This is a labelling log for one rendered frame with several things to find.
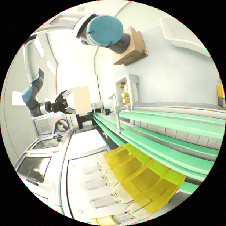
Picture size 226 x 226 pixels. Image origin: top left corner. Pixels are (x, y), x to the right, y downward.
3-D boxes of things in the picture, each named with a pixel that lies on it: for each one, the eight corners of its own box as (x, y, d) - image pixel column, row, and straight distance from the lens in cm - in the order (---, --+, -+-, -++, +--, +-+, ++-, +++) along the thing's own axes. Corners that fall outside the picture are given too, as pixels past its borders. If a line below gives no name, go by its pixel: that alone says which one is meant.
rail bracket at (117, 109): (129, 127, 36) (107, 135, 31) (125, 95, 33) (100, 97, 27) (132, 128, 34) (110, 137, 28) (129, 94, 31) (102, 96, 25)
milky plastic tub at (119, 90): (126, 108, 56) (117, 110, 52) (122, 82, 58) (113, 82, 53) (142, 109, 43) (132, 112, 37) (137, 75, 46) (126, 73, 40)
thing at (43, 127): (80, 120, 183) (51, 127, 210) (77, 106, 179) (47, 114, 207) (79, 129, 115) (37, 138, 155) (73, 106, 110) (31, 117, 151)
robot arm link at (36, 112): (26, 113, 51) (33, 120, 55) (37, 108, 44) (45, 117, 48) (30, 103, 56) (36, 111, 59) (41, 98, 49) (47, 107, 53)
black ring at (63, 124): (70, 130, 117) (59, 132, 124) (67, 117, 113) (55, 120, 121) (70, 131, 113) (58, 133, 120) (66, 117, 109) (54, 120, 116)
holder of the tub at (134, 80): (127, 114, 57) (120, 116, 53) (123, 82, 58) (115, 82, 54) (143, 117, 45) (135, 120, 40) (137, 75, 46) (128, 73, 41)
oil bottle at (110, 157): (141, 144, 35) (98, 165, 28) (141, 134, 31) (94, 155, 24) (150, 149, 32) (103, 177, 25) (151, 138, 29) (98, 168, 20)
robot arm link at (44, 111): (38, 102, 45) (42, 117, 46) (44, 101, 43) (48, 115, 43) (44, 101, 52) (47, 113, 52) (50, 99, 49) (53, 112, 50)
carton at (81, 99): (86, 89, 47) (75, 90, 47) (88, 85, 31) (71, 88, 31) (88, 106, 47) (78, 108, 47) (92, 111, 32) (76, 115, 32)
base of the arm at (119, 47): (116, 41, 59) (102, 38, 56) (129, 30, 50) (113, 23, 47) (116, 58, 50) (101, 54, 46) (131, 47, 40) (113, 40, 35)
